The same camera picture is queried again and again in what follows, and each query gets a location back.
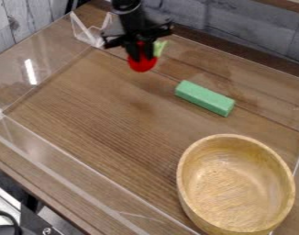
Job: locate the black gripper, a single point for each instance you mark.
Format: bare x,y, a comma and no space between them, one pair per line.
136,25

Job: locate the red plush fruit green leaf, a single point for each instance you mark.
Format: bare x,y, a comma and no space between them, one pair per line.
143,64

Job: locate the wooden bowl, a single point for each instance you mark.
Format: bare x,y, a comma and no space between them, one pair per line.
235,185

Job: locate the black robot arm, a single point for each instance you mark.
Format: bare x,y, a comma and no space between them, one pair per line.
123,7

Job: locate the green foam block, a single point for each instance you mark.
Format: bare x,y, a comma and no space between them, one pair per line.
204,98

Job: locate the black metal stand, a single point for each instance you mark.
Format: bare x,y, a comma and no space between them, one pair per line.
32,224

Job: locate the clear acrylic corner bracket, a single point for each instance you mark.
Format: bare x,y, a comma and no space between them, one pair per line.
90,35

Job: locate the clear acrylic tray wall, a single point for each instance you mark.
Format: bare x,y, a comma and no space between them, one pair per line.
84,196

